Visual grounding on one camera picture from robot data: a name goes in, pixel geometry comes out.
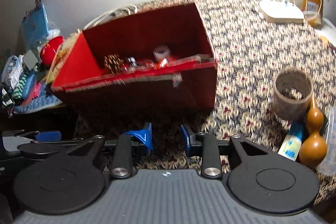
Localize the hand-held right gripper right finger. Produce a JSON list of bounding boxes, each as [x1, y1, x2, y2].
[[181, 124, 275, 179]]

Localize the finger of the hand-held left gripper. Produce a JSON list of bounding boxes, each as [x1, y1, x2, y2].
[[34, 130, 62, 143]]

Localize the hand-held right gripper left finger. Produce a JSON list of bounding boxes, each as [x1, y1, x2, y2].
[[66, 123, 154, 179]]

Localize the red cardboard box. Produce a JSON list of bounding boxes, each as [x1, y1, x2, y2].
[[50, 2, 218, 109]]

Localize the brown pine cone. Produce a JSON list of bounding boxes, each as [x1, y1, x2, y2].
[[104, 54, 125, 74]]

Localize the small white tape roll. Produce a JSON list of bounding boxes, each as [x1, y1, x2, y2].
[[153, 46, 171, 61]]

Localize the blue knitted cloth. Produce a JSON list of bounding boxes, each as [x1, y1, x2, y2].
[[14, 93, 63, 114]]

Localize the pink plastic item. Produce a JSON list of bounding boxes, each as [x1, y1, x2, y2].
[[30, 84, 44, 103]]

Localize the green white striped cloth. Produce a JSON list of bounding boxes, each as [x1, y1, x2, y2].
[[11, 73, 27, 102]]

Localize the white crumpled clothes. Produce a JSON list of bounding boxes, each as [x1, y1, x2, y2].
[[1, 55, 24, 88]]

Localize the grey square tag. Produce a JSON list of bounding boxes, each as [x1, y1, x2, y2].
[[22, 50, 39, 70]]

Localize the white blue spray bottle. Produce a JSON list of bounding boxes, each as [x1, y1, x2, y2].
[[277, 122, 306, 162]]

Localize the blue plastic packet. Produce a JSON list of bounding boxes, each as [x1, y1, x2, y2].
[[21, 2, 49, 42]]

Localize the brown dried gourd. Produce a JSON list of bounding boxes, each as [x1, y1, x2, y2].
[[299, 94, 328, 167]]

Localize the clear plastic container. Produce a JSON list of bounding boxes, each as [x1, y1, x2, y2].
[[316, 106, 336, 178]]

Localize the white power strip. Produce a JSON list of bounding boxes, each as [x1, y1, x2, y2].
[[259, 1, 305, 24]]

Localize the gold paper gift bag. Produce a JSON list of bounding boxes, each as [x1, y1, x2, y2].
[[302, 0, 325, 28]]

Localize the thick white coiled cable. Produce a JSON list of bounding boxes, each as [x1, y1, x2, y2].
[[84, 4, 138, 29]]

